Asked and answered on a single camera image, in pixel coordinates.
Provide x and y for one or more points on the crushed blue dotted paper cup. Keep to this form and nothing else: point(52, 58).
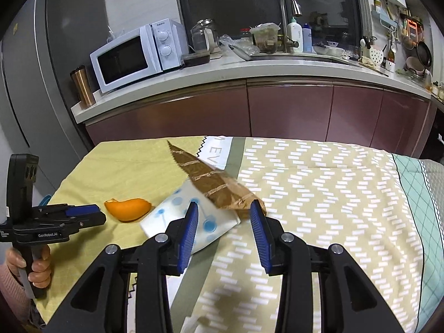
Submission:
point(163, 215)

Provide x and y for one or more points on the glossy kitchen base cabinet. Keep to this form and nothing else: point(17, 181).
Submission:
point(288, 111)

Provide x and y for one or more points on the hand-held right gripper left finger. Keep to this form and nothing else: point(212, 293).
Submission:
point(187, 236)

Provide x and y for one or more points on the person's left hand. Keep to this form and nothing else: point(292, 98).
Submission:
point(40, 271)

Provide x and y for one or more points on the copper travel tumbler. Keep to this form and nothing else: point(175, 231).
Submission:
point(83, 86)

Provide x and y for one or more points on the white kitchen counter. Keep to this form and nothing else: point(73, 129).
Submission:
point(242, 67)

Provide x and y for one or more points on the red lid jar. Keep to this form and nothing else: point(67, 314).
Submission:
point(245, 36)

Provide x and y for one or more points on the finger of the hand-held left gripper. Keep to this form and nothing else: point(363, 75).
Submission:
point(81, 210)

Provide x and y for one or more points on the dark lidded food container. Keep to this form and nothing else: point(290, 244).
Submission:
point(196, 59)

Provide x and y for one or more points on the grey refrigerator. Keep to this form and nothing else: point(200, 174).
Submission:
point(52, 76)

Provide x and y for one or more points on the yellow patterned blanket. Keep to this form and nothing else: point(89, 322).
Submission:
point(312, 197)

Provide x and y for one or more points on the white dotted utensil holder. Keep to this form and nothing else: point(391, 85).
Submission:
point(375, 57)

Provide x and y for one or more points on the black frying pan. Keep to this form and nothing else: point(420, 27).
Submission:
point(425, 53)

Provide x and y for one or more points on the dark window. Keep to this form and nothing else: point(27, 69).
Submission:
point(236, 0)

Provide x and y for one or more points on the person's left forearm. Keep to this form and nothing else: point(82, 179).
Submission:
point(10, 291)

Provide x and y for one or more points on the white microwave oven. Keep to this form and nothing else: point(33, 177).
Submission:
point(118, 59)

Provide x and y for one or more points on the white lotion bottle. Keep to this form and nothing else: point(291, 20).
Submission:
point(295, 36)

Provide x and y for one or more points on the teal wall shelf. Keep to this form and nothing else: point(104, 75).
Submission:
point(383, 15)

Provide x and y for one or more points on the brown striped wrapper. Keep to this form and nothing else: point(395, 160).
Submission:
point(204, 177)

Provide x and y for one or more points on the clear plastic bag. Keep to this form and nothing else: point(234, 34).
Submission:
point(236, 47)

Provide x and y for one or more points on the pink pot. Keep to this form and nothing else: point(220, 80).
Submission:
point(414, 66)

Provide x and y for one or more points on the orange peel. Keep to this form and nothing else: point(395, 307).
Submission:
point(128, 210)

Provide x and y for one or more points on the blue cap bottle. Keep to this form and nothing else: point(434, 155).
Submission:
point(307, 40)

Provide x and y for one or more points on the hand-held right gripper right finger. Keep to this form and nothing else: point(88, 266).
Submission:
point(260, 239)

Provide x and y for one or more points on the clear food container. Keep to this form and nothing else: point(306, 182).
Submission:
point(265, 40)

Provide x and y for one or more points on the steel kitchen faucet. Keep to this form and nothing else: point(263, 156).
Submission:
point(283, 10)

